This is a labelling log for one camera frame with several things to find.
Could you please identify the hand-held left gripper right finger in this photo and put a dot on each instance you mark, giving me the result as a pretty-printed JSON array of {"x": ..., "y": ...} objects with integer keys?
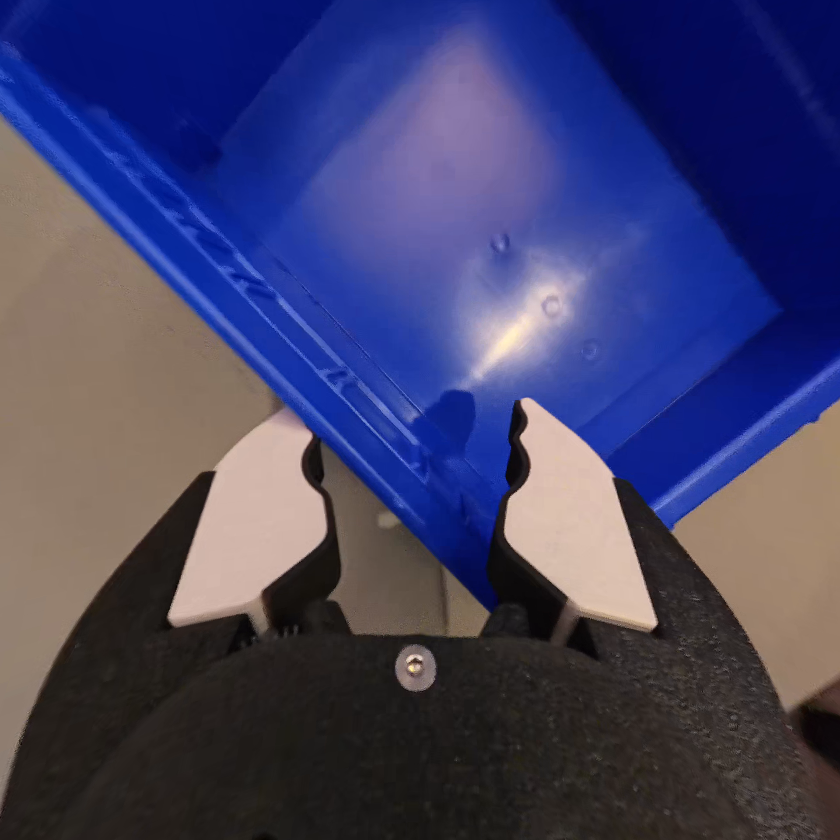
[{"x": 577, "y": 531}]

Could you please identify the blue plastic bin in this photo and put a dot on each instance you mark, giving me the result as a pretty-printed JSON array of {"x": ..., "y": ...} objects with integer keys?
[{"x": 426, "y": 197}]

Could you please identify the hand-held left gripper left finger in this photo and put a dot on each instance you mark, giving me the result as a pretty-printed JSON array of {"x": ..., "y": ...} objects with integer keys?
[{"x": 249, "y": 525}]

